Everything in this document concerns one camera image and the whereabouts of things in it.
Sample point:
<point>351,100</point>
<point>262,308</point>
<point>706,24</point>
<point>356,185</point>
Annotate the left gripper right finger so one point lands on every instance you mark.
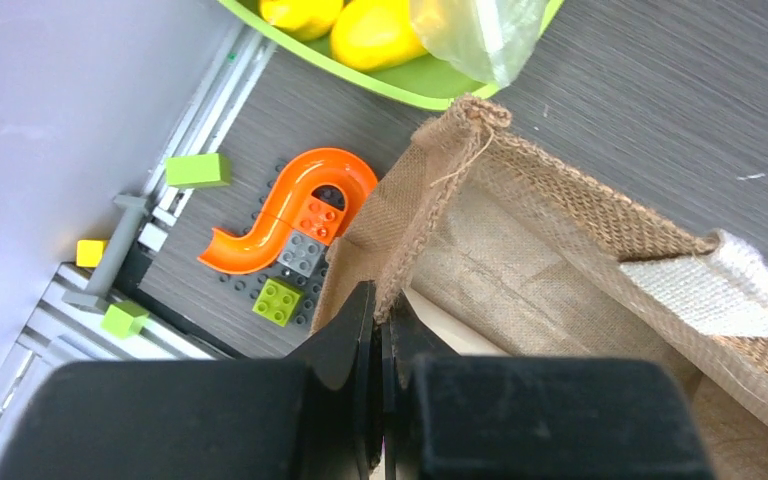
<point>405,339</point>

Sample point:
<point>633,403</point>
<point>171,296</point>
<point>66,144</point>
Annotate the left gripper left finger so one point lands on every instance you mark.
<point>338,438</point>

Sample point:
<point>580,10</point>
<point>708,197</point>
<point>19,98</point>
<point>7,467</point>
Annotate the brown burlap grocery bag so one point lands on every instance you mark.
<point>540,258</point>

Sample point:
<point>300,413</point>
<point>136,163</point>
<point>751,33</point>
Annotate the clear plastic bag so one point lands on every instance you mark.
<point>489,41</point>

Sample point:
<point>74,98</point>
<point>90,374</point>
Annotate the lime lego brick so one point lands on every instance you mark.
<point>277,302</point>

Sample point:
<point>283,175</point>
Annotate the grey lego brick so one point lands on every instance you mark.
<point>301,253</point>

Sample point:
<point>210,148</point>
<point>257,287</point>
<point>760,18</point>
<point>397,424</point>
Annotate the orange curved toy track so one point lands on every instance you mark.
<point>318,193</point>

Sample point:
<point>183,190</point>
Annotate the small green toy block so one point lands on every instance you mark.
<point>124,319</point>

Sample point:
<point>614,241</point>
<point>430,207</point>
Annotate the green fruit tray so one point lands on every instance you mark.
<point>304,27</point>

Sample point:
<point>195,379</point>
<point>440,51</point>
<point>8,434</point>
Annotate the yellow toy block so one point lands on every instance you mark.
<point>89,252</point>

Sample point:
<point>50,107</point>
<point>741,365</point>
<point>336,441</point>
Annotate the yellow mango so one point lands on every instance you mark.
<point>371,35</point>

